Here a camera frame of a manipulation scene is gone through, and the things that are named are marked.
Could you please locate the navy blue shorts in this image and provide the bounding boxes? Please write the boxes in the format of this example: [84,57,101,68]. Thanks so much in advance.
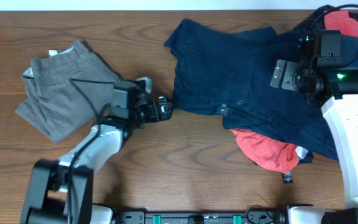
[163,18,358,162]

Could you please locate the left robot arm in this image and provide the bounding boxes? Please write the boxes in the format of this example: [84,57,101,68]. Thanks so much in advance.
[20,96,172,223]

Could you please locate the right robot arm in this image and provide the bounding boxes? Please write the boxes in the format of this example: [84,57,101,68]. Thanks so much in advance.
[270,60,358,223]

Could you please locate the dark plaid garment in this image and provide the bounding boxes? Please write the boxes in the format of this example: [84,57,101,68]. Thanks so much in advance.
[294,5,358,30]

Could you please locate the red garment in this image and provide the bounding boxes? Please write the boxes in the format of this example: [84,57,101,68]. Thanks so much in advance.
[231,10,358,174]

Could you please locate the grey folded shorts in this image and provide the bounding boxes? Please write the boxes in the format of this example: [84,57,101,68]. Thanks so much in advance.
[15,40,122,143]

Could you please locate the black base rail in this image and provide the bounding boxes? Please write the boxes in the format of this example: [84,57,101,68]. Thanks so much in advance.
[91,202,347,224]

